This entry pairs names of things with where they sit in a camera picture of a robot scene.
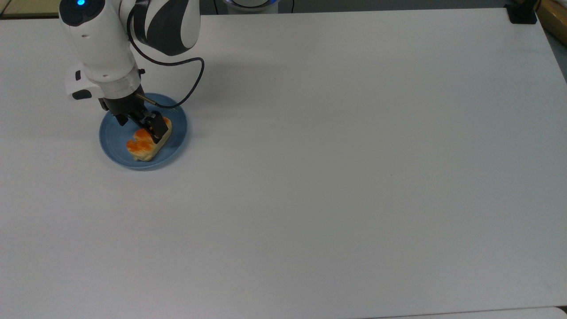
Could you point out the black table clamp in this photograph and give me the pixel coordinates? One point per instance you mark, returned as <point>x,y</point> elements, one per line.
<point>522,14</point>

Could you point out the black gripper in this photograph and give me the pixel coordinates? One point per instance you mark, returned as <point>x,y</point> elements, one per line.
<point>126,105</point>

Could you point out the blue round plate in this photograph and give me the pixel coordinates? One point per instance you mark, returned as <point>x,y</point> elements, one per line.
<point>175,141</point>

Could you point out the toasted bread loaf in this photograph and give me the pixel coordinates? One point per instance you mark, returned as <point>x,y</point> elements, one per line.
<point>146,144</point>

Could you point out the beige wooden board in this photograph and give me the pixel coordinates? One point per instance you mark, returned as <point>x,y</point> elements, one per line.
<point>31,7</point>

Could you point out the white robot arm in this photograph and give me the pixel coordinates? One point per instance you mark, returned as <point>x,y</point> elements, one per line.
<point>106,40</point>

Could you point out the wooden box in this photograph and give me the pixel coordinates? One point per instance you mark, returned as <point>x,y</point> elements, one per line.
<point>553,15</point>

